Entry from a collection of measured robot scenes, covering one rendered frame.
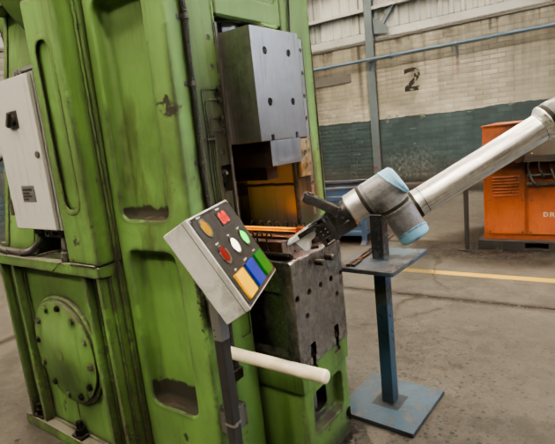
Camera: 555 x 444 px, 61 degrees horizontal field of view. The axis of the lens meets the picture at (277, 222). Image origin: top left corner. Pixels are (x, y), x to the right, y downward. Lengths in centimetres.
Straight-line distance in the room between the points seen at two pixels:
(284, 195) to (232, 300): 104
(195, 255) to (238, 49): 84
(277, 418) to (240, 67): 141
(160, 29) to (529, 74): 798
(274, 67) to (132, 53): 51
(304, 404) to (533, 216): 368
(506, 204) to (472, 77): 448
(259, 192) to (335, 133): 803
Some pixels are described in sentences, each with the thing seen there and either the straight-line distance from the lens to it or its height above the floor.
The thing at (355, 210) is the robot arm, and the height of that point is 115.
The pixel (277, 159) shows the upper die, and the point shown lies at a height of 129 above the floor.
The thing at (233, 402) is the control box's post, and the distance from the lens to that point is 154.
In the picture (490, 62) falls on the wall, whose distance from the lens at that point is 927.
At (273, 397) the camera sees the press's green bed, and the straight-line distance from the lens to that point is 208.
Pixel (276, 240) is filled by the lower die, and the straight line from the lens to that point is 184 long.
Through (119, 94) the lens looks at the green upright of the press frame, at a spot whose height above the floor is 160.
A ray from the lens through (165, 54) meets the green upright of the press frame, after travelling 165.
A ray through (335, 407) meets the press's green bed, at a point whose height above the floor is 16.
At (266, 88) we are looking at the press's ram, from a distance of 176.
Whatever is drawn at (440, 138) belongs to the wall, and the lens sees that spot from 944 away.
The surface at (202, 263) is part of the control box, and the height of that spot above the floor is 109.
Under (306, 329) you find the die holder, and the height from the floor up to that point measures 63.
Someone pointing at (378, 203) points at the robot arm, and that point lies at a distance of 133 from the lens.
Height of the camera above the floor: 139
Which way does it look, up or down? 11 degrees down
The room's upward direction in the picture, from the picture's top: 6 degrees counter-clockwise
